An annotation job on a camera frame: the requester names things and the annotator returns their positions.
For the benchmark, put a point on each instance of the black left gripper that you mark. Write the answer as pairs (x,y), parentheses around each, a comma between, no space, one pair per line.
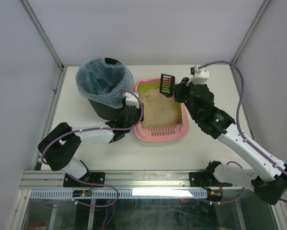
(135,113)

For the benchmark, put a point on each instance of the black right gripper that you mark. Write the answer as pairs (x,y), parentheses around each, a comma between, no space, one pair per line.
(180,89)

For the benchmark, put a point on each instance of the black trash bin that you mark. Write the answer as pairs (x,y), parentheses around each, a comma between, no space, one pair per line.
(105,107)

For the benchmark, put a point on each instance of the black slotted litter scoop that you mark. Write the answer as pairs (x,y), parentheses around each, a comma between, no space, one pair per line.
(167,83)

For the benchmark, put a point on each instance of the blue plastic bin liner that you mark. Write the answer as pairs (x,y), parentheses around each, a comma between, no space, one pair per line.
(82,79)

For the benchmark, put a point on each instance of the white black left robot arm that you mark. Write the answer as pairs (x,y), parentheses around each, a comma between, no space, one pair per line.
(60,145)

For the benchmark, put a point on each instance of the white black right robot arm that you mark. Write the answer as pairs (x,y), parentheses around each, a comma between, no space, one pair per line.
(267,177)

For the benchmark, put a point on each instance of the beige cat litter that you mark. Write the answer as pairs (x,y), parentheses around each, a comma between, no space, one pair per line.
(159,111)

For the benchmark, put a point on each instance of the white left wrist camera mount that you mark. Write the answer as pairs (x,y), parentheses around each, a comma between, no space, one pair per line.
(130,99)

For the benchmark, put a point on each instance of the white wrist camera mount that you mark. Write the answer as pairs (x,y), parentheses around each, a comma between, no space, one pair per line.
(130,99)
(200,75)

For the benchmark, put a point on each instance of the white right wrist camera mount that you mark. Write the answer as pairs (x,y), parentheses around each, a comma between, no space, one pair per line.
(200,75)

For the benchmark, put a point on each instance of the right aluminium frame post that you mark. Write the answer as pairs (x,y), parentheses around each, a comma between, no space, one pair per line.
(250,31)

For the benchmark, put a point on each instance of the aluminium frame post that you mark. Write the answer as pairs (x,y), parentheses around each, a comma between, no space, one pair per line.
(41,32)
(250,31)

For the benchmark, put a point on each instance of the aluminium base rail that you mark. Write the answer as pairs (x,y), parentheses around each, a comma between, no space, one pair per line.
(119,179)

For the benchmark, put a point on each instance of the white slotted cable duct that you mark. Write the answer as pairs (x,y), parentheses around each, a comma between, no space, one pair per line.
(136,193)

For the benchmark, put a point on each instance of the left aluminium frame post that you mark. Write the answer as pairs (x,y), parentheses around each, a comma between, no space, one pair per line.
(41,32)

